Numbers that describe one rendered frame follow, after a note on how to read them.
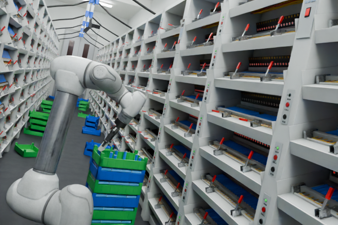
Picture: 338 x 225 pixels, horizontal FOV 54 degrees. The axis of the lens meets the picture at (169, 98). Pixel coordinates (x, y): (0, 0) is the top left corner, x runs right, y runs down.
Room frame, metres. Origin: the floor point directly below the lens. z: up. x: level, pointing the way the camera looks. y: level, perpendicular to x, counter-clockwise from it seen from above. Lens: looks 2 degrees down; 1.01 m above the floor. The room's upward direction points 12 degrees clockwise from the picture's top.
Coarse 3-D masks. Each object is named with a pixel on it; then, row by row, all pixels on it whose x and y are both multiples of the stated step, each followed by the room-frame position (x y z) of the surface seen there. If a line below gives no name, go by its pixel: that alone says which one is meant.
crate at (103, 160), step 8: (96, 152) 2.01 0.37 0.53; (104, 152) 2.12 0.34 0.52; (120, 152) 2.16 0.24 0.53; (136, 152) 2.20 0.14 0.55; (96, 160) 1.98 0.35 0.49; (104, 160) 1.92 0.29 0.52; (112, 160) 1.94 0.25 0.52; (120, 160) 1.96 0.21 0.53; (128, 160) 1.98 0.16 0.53; (144, 160) 2.03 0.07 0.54; (128, 168) 1.99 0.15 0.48; (136, 168) 2.01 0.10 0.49; (144, 168) 2.04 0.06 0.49
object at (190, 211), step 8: (184, 208) 1.77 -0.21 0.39; (192, 208) 1.78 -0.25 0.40; (200, 208) 1.77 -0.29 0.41; (208, 208) 1.81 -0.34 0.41; (192, 216) 1.74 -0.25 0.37; (200, 216) 1.73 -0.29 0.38; (208, 216) 1.67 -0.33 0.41; (216, 216) 1.68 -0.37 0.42; (192, 224) 1.66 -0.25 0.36; (200, 224) 1.61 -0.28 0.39; (208, 224) 1.64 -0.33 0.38; (216, 224) 1.59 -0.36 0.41; (224, 224) 1.59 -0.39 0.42
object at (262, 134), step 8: (208, 104) 1.77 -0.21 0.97; (216, 104) 1.78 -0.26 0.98; (224, 104) 1.80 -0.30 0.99; (232, 104) 1.81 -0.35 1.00; (248, 104) 1.71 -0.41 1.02; (256, 104) 1.64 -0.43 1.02; (208, 112) 1.77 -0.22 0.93; (216, 112) 1.75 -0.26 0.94; (208, 120) 1.76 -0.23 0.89; (216, 120) 1.66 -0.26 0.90; (224, 120) 1.57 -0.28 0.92; (232, 120) 1.52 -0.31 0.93; (240, 120) 1.50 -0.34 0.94; (232, 128) 1.50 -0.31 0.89; (240, 128) 1.42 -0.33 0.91; (248, 128) 1.36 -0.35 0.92; (256, 128) 1.32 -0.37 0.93; (264, 128) 1.31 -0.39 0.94; (272, 128) 1.19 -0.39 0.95; (248, 136) 1.36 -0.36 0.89; (256, 136) 1.31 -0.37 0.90; (264, 136) 1.25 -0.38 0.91; (272, 136) 1.20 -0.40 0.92
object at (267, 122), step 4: (220, 108) 1.73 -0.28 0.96; (224, 108) 1.70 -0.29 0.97; (232, 112) 1.60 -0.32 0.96; (236, 112) 1.56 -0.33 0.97; (240, 112) 1.55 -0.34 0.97; (232, 116) 1.57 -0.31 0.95; (236, 116) 1.54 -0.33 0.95; (240, 116) 1.53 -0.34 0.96; (244, 116) 1.49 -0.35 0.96; (248, 116) 1.46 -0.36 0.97; (252, 116) 1.44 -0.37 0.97; (252, 120) 1.43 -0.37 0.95; (264, 120) 1.34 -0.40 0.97; (268, 120) 1.33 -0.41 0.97; (264, 124) 1.33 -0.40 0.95; (268, 124) 1.31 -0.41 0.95
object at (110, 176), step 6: (90, 168) 2.06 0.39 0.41; (96, 168) 1.95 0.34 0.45; (96, 174) 1.92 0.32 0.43; (102, 174) 1.92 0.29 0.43; (108, 174) 1.94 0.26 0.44; (114, 174) 1.95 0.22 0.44; (120, 174) 1.97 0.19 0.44; (126, 174) 1.99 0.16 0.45; (132, 174) 2.00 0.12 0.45; (138, 174) 2.02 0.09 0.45; (144, 174) 2.04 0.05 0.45; (114, 180) 1.96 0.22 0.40; (120, 180) 1.97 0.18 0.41; (126, 180) 1.99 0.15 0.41; (132, 180) 2.01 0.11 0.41; (138, 180) 2.03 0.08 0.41
